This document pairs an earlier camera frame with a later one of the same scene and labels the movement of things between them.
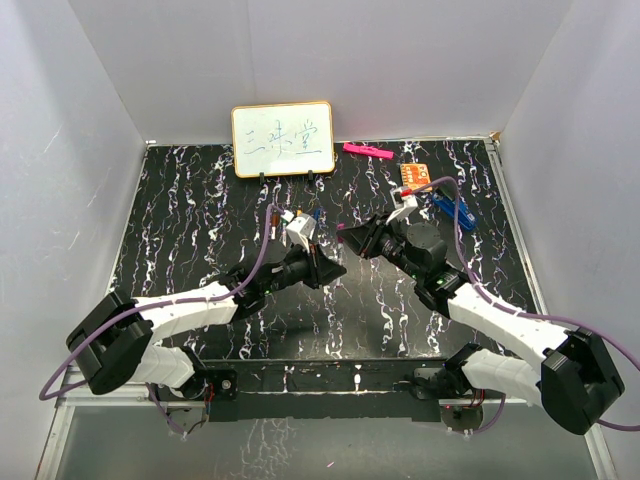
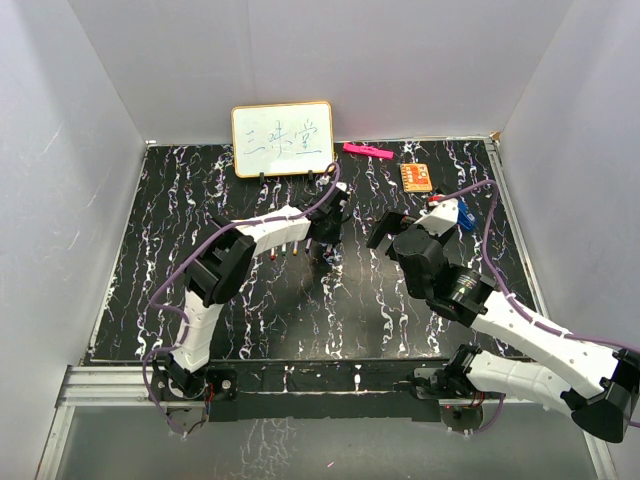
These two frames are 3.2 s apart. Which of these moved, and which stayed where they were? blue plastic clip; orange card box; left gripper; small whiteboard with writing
Moved: left gripper
Stayed: orange card box; blue plastic clip; small whiteboard with writing
